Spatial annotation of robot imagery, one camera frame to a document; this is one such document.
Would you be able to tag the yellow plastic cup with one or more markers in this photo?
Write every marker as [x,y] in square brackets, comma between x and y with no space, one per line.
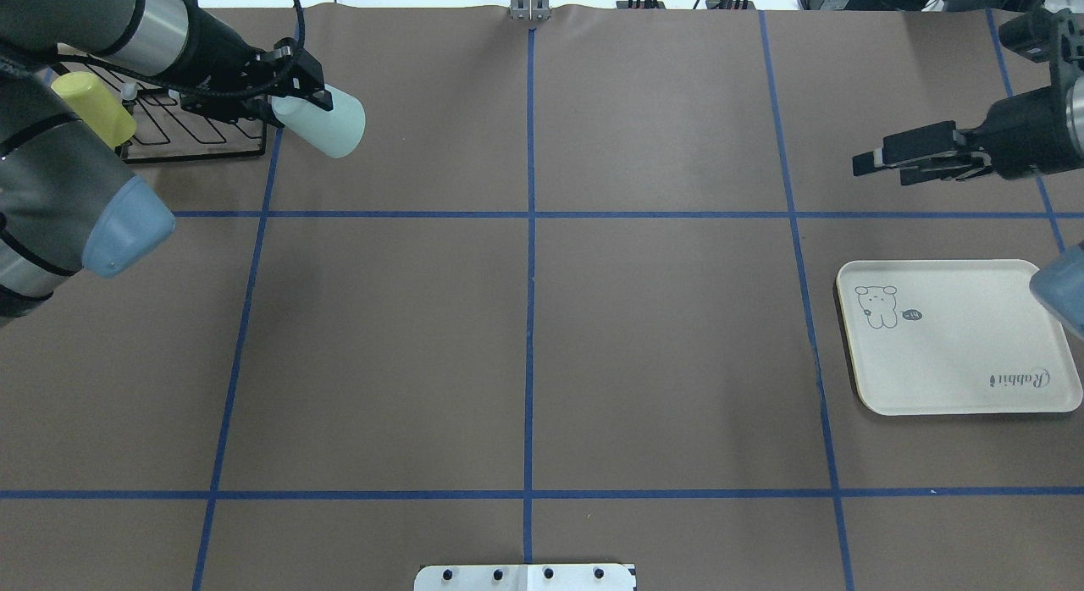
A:
[94,102]

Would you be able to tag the pale green plastic cup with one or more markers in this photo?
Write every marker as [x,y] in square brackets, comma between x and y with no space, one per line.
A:
[335,132]

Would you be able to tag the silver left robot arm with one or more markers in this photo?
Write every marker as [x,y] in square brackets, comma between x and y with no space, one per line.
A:
[70,202]

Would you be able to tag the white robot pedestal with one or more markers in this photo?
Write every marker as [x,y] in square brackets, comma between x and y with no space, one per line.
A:
[568,576]

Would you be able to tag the aluminium frame post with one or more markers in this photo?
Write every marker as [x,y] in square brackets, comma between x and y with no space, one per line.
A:
[530,10]

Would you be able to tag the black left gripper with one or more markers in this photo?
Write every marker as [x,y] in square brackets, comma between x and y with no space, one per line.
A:
[215,47]

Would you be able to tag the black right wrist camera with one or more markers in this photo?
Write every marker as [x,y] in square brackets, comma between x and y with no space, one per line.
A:
[1040,36]

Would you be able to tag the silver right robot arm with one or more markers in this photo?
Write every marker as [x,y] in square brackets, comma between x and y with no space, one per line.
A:
[1061,192]

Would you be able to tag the cream rabbit tray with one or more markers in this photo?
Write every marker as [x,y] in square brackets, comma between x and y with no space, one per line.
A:
[953,337]

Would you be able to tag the black wire cup rack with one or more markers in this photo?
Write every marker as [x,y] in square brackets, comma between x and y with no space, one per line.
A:
[168,133]

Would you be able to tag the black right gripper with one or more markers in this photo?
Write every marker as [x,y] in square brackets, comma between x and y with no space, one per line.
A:
[1026,132]

